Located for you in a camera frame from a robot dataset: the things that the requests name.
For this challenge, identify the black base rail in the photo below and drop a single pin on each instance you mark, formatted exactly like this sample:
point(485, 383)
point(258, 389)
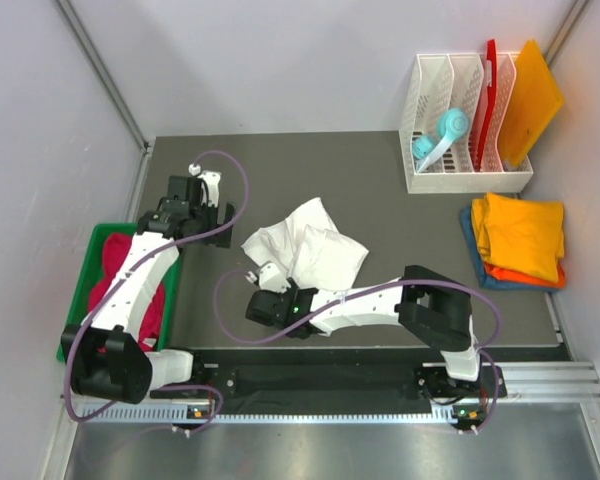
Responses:
point(341, 388)

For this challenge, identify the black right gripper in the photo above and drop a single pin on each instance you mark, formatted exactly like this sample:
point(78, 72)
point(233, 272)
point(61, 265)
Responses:
point(292, 292)

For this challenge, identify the white t-shirt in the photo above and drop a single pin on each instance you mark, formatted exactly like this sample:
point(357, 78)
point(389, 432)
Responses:
point(307, 247)

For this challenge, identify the magenta t-shirt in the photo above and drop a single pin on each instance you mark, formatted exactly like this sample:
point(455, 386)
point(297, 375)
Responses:
point(115, 249)

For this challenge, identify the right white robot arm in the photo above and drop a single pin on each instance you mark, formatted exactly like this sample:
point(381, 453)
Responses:
point(432, 307)

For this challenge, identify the green plastic bin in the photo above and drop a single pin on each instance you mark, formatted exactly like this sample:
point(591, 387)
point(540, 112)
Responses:
point(91, 272)

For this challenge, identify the orange folder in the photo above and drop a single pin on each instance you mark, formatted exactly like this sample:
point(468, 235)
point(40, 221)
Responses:
point(535, 100)

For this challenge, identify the blue folded t-shirt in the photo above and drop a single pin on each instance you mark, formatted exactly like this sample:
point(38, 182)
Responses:
point(486, 281)

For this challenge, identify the yellow folded t-shirt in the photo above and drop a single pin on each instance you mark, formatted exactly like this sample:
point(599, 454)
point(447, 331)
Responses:
point(518, 235)

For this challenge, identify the orange folded t-shirt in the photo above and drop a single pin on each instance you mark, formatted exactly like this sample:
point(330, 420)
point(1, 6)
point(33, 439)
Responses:
point(508, 275)

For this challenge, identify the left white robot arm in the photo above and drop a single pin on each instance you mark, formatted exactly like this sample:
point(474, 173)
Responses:
point(104, 352)

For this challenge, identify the white file organizer rack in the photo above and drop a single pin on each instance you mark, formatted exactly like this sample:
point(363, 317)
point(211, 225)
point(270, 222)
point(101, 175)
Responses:
point(438, 83)

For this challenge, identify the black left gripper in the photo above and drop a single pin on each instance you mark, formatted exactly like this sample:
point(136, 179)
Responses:
point(220, 239)

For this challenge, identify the red folder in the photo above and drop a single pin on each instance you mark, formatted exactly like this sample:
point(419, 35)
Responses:
point(485, 106)

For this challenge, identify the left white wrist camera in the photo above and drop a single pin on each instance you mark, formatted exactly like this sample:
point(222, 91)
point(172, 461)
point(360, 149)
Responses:
point(211, 183)

